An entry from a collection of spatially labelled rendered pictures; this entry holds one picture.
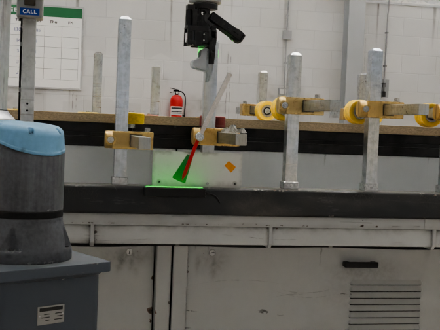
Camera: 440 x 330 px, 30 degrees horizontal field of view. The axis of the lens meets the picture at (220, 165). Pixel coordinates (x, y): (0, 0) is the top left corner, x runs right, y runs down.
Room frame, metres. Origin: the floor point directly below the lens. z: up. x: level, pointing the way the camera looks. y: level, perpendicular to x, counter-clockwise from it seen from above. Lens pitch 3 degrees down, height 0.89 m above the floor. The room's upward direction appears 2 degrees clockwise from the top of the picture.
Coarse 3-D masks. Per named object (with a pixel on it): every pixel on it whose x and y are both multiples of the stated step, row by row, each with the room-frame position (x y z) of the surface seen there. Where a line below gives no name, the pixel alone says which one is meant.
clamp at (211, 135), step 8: (192, 128) 2.36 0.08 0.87; (200, 128) 2.35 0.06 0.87; (208, 128) 2.35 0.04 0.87; (216, 128) 2.36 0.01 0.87; (192, 136) 2.36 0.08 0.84; (208, 136) 2.35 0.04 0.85; (216, 136) 2.35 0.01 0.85; (192, 144) 2.36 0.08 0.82; (200, 144) 2.35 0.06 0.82; (208, 144) 2.35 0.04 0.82; (216, 144) 2.35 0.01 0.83; (224, 144) 2.36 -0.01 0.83
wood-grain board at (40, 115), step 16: (16, 112) 2.45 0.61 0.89; (48, 112) 2.47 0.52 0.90; (64, 112) 2.48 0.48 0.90; (256, 128) 2.60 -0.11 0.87; (272, 128) 2.61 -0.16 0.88; (304, 128) 2.63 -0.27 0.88; (320, 128) 2.64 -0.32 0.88; (336, 128) 2.65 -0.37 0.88; (352, 128) 2.66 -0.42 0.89; (384, 128) 2.68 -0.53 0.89; (400, 128) 2.69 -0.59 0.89; (416, 128) 2.70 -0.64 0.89; (432, 128) 2.72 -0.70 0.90
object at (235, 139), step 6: (222, 132) 2.30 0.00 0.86; (228, 132) 2.30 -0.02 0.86; (222, 138) 2.29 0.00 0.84; (228, 138) 2.21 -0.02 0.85; (234, 138) 2.13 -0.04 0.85; (240, 138) 2.13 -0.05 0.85; (246, 138) 2.13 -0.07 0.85; (234, 144) 2.13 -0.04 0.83; (240, 144) 2.13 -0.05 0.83; (246, 144) 2.13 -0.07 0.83
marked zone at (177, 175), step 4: (188, 156) 2.34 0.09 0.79; (184, 160) 2.34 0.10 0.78; (184, 164) 2.34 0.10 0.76; (180, 168) 2.33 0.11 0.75; (184, 168) 2.34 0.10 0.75; (176, 172) 2.33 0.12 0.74; (180, 172) 2.33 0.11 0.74; (188, 172) 2.34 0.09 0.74; (176, 176) 2.33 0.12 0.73; (180, 176) 2.34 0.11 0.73; (180, 180) 2.34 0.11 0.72; (184, 180) 2.34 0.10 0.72
